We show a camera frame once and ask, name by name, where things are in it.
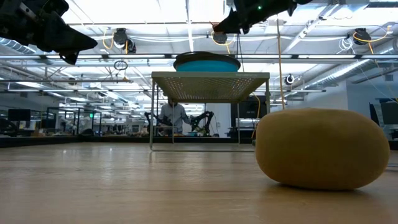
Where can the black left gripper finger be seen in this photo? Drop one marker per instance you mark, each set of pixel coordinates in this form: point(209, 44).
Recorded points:
point(65, 31)
point(74, 46)

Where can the blue collapsible bowl grey rim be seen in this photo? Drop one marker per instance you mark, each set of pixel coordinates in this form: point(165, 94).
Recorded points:
point(206, 66)

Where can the brown kiwi fruit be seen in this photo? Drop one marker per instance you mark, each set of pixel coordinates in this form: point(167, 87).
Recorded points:
point(321, 149)

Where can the black background robot arm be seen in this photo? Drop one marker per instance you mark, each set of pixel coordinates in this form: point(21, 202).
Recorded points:
point(157, 119)
point(203, 118)

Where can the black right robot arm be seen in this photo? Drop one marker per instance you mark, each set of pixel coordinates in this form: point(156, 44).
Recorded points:
point(303, 1)

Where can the green perforated metal shelf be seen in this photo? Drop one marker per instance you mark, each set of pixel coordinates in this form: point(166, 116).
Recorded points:
point(208, 87)

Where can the black background screen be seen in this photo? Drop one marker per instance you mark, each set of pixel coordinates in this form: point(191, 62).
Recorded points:
point(248, 107)

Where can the person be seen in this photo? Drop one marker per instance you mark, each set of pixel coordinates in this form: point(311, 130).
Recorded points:
point(175, 116)

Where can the black background workcell frame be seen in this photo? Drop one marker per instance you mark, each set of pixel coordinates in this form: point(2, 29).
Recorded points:
point(77, 121)

